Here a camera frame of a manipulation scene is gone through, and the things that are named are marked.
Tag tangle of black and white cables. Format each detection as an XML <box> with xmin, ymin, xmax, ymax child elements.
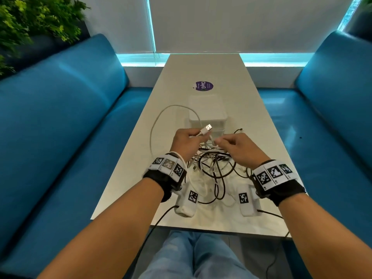
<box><xmin>186</xmin><ymin>128</ymin><xmax>256</xmax><ymax>205</ymax></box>

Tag white table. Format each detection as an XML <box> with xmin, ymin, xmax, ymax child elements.
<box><xmin>90</xmin><ymin>53</ymin><xmax>308</xmax><ymax>239</ymax></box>

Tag round purple sticker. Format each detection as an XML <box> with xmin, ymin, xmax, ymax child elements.
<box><xmin>191</xmin><ymin>80</ymin><xmax>215</xmax><ymax>93</ymax></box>

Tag light blue jeans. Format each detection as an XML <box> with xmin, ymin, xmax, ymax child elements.
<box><xmin>138</xmin><ymin>229</ymin><xmax>259</xmax><ymax>279</ymax></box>

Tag person's right forearm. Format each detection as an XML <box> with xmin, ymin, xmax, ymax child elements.
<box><xmin>277</xmin><ymin>192</ymin><xmax>372</xmax><ymax>279</ymax></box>

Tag white mini drawer box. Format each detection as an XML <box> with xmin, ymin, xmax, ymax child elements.
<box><xmin>187</xmin><ymin>93</ymin><xmax>229</xmax><ymax>148</ymax></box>

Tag person's right hand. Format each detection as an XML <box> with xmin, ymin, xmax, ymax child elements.
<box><xmin>216</xmin><ymin>132</ymin><xmax>271</xmax><ymax>171</ymax></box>

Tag person's left forearm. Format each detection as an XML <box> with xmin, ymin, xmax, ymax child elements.
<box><xmin>36</xmin><ymin>177</ymin><xmax>165</xmax><ymax>279</ymax></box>

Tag person's left hand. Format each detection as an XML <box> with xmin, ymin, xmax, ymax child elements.
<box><xmin>169</xmin><ymin>127</ymin><xmax>211</xmax><ymax>164</ymax></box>

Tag black camera cable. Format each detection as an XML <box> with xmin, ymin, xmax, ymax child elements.
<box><xmin>132</xmin><ymin>205</ymin><xmax>180</xmax><ymax>279</ymax></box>
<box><xmin>257</xmin><ymin>209</ymin><xmax>291</xmax><ymax>279</ymax></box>

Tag cyan wall light strips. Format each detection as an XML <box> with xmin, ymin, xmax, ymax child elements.
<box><xmin>116</xmin><ymin>0</ymin><xmax>364</xmax><ymax>68</ymax></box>

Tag black marker wristband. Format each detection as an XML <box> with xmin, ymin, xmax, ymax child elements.
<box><xmin>249</xmin><ymin>159</ymin><xmax>307</xmax><ymax>207</ymax></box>
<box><xmin>142</xmin><ymin>152</ymin><xmax>188</xmax><ymax>203</ymax></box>

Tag blue sofa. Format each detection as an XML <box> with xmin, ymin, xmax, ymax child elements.
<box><xmin>257</xmin><ymin>30</ymin><xmax>372</xmax><ymax>279</ymax></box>
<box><xmin>0</xmin><ymin>33</ymin><xmax>155</xmax><ymax>279</ymax></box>

